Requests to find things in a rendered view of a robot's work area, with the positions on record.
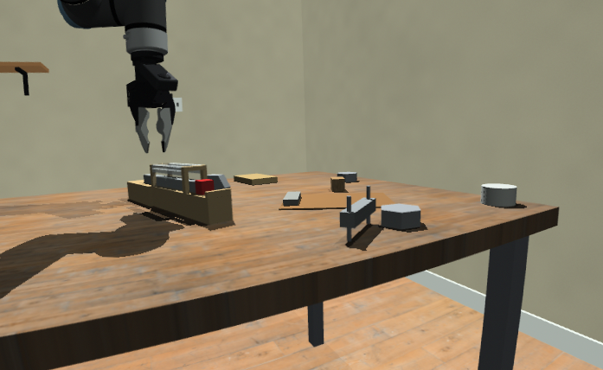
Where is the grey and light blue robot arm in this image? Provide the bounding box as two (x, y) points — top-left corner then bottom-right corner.
(57, 0), (178, 92)

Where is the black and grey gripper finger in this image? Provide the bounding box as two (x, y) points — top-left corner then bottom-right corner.
(157, 93), (176, 152)
(130, 92), (150, 153)

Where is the grey cylinder with white top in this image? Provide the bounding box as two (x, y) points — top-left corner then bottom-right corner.
(481, 183), (517, 207)

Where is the small wooden block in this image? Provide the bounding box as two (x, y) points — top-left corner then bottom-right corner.
(330, 177), (345, 192)

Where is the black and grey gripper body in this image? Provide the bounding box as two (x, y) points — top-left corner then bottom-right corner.
(126, 50), (170, 108)

